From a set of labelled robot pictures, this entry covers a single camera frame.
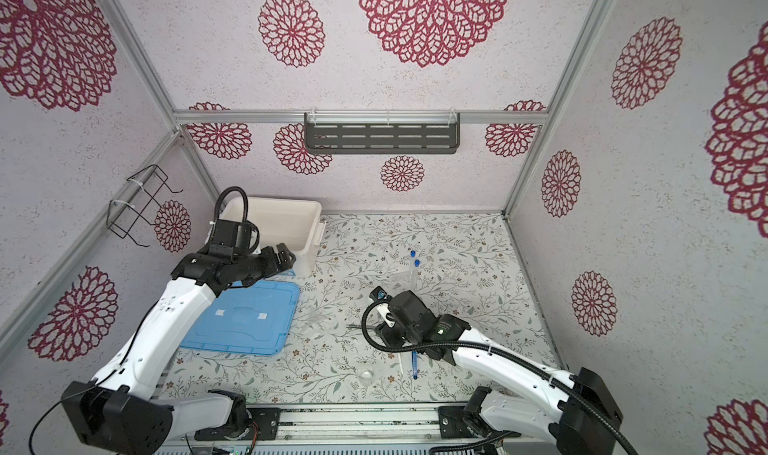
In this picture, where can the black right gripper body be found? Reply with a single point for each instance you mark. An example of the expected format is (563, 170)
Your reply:
(396, 333)

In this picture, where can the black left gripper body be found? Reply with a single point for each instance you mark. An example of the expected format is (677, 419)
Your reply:
(256, 266)

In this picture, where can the blue capped test tube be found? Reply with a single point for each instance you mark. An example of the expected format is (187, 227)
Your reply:
(412, 257)
(414, 275)

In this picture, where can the white plastic storage bin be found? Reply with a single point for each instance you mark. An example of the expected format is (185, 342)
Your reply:
(296, 223)

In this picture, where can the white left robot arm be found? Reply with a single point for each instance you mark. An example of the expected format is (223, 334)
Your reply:
(115, 410)

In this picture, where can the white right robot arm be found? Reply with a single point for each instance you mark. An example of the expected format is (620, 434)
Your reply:
(575, 413)

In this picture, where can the blue pen dropper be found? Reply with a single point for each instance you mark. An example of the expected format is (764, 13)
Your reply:
(414, 365)

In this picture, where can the blue plastic bin lid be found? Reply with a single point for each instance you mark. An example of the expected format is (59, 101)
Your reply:
(253, 321)

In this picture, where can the metal tweezers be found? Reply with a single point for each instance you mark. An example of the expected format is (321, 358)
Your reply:
(359, 327)

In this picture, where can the black wire wall rack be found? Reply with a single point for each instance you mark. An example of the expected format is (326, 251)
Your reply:
(123, 214)

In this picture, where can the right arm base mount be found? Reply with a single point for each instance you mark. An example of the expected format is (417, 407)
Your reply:
(457, 422)

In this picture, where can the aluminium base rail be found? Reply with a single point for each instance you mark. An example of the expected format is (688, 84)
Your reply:
(397, 428)

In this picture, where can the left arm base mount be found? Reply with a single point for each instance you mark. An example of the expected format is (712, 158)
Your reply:
(261, 424)

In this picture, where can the grey wall shelf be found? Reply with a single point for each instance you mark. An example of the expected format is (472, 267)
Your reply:
(386, 135)

